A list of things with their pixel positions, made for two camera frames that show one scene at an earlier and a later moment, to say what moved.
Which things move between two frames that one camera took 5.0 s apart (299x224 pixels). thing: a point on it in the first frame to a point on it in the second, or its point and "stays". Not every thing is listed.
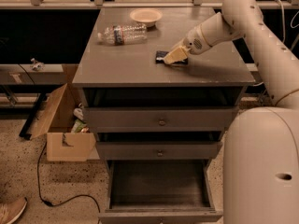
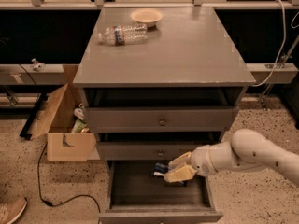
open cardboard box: [63, 145] stays
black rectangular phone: [160, 55] to [160, 169]
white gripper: [193, 43] to [202, 161]
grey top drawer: [157, 119] stays
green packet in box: [78, 126] stays
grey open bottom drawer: [161, 191] stays
